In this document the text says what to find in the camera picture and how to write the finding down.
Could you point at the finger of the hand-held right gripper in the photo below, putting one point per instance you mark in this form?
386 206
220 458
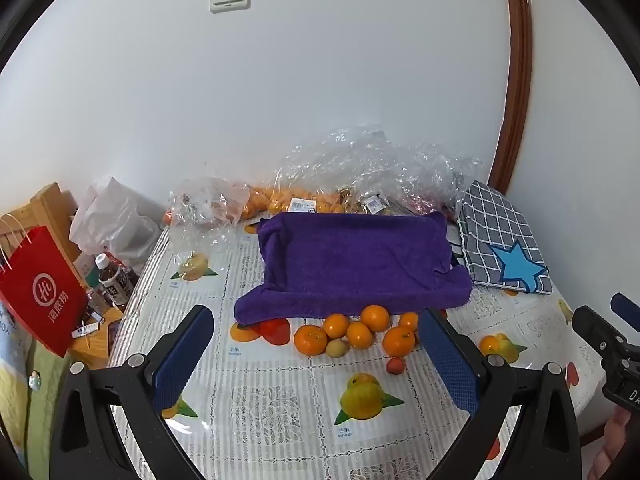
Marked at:
592 327
626 307

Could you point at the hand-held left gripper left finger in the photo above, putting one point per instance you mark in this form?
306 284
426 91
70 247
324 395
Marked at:
182 360

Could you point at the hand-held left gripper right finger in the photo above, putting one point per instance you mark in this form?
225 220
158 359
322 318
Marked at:
450 365

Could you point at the large orange mandarin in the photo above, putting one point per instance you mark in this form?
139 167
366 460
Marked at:
398 341
310 340
375 317

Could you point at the small orange mandarin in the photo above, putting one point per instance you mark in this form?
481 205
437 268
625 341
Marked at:
336 325
360 335
408 321

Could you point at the small yellowish fruit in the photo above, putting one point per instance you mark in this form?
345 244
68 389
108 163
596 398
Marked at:
336 348

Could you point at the person's right hand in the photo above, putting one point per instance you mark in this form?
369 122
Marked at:
612 445

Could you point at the small red fruit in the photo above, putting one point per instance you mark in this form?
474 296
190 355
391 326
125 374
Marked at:
395 365

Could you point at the dark phone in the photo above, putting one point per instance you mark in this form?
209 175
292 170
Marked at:
114 334

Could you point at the wooden nightstand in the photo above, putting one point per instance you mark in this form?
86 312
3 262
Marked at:
95 347

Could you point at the brown tea bottle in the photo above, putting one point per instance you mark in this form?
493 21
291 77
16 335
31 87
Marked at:
114 282

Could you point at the small clear bottle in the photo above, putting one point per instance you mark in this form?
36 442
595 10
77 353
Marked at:
96 302

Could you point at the grey checked star cushion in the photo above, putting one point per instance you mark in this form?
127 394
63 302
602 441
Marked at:
490 225

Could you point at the purple towel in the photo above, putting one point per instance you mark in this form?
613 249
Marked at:
350 260

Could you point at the red paper bag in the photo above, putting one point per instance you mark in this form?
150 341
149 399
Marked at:
42 290

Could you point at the white plastic bag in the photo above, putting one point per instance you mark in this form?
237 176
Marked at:
112 220

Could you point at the pastel quilt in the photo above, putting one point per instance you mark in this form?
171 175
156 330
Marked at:
30 400

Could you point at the small clear plastic bag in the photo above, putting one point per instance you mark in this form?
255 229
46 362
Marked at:
207 202

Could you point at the labelled bag of brown fruit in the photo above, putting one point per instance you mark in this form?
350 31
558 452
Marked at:
372 204

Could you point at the clear bag of oranges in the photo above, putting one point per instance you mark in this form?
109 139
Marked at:
280 200

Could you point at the large crumpled clear bag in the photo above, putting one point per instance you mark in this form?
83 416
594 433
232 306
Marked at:
400 165

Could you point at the brown wooden door frame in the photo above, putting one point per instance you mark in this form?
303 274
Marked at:
520 60

